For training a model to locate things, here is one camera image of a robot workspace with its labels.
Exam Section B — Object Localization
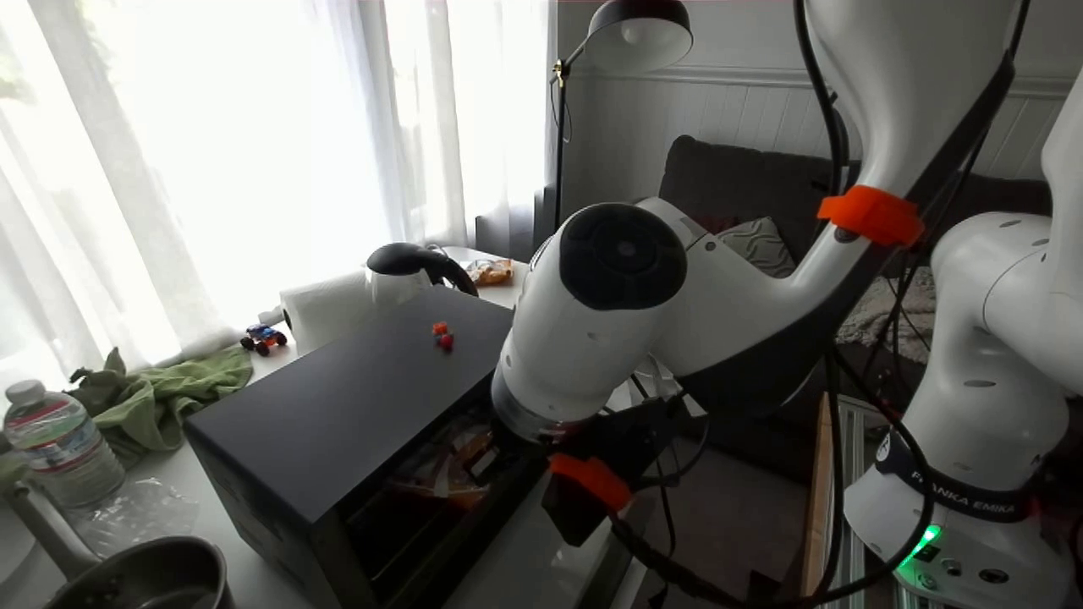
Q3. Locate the white sheer curtain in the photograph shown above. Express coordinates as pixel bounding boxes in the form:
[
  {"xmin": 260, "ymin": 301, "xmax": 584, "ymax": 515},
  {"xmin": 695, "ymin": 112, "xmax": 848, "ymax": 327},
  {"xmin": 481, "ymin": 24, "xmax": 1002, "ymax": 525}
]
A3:
[{"xmin": 0, "ymin": 0, "xmax": 556, "ymax": 381}]

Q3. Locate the dark metal bowl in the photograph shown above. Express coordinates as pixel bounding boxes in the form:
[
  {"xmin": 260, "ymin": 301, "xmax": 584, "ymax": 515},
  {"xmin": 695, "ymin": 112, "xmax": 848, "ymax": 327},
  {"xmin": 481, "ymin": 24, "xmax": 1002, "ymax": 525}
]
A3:
[{"xmin": 45, "ymin": 536, "xmax": 236, "ymax": 609}]

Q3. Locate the black floor lamp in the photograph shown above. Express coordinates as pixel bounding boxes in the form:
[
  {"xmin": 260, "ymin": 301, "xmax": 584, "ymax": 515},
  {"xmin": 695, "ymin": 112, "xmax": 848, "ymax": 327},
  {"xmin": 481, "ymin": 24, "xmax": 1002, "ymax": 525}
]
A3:
[{"xmin": 549, "ymin": 0, "xmax": 697, "ymax": 231}]

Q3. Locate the black toaster oven microwave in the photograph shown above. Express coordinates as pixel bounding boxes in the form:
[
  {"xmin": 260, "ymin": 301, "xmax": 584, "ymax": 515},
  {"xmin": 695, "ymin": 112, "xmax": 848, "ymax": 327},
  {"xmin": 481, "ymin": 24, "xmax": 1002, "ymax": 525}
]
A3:
[{"xmin": 187, "ymin": 288, "xmax": 546, "ymax": 609}]

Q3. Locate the green cloth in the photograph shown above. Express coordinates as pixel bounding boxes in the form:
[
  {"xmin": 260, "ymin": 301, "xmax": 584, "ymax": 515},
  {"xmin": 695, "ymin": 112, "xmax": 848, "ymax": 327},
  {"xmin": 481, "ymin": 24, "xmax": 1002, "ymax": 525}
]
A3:
[{"xmin": 51, "ymin": 349, "xmax": 252, "ymax": 471}]

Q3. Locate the small toy figure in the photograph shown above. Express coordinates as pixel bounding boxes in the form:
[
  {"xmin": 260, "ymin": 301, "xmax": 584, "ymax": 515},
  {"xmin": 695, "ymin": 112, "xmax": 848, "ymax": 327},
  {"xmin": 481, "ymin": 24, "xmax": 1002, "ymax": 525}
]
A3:
[{"xmin": 432, "ymin": 320, "xmax": 453, "ymax": 353}]

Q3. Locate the small toy car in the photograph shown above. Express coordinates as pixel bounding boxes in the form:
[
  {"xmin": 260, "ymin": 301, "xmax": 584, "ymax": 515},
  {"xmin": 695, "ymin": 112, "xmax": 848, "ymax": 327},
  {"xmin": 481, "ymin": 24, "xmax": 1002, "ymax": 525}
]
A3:
[{"xmin": 241, "ymin": 326, "xmax": 289, "ymax": 354}]

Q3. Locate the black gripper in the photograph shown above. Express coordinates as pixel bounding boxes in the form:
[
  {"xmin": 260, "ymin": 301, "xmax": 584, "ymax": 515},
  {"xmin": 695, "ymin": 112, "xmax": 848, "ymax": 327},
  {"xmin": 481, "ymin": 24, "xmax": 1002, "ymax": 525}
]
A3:
[{"xmin": 542, "ymin": 398, "xmax": 691, "ymax": 543}]

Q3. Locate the white franka robot arm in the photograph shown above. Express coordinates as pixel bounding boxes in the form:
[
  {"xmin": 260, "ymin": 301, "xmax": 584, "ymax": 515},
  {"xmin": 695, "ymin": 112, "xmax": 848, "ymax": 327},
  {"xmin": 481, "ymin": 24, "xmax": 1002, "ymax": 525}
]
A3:
[{"xmin": 489, "ymin": 0, "xmax": 1081, "ymax": 609}]

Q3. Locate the orange snack packet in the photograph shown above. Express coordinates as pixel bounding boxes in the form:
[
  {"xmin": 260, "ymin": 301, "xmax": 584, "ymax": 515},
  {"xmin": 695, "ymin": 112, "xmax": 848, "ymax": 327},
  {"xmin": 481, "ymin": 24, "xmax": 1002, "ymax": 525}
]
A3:
[{"xmin": 393, "ymin": 421, "xmax": 496, "ymax": 509}]

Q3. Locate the plastic water bottle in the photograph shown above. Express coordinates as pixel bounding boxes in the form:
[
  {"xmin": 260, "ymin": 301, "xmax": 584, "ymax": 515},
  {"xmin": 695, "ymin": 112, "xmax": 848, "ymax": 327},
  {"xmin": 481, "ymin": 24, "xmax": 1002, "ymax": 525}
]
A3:
[{"xmin": 2, "ymin": 377, "xmax": 125, "ymax": 506}]

